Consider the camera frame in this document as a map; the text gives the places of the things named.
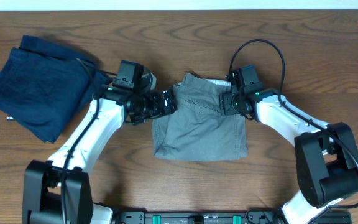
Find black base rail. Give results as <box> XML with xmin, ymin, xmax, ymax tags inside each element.
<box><xmin>113</xmin><ymin>210</ymin><xmax>353</xmax><ymax>224</ymax></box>

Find folded navy blue garment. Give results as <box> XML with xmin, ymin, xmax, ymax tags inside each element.
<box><xmin>0</xmin><ymin>35</ymin><xmax>111</xmax><ymax>143</ymax></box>

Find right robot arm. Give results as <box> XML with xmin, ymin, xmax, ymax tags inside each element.
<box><xmin>219</xmin><ymin>86</ymin><xmax>358</xmax><ymax>223</ymax></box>

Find left black cable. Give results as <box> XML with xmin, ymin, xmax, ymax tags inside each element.
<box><xmin>59</xmin><ymin>57</ymin><xmax>119</xmax><ymax>224</ymax></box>

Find black cable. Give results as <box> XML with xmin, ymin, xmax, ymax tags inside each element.
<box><xmin>227</xmin><ymin>39</ymin><xmax>358</xmax><ymax>210</ymax></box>
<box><xmin>59</xmin><ymin>57</ymin><xmax>119</xmax><ymax>224</ymax></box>

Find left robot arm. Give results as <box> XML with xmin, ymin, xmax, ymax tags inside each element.
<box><xmin>22</xmin><ymin>86</ymin><xmax>177</xmax><ymax>223</ymax></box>

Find grey shorts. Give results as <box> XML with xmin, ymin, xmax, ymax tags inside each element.
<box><xmin>152</xmin><ymin>73</ymin><xmax>248</xmax><ymax>161</ymax></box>

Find right black cable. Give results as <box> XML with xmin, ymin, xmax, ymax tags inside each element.
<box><xmin>227</xmin><ymin>39</ymin><xmax>358</xmax><ymax>210</ymax></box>

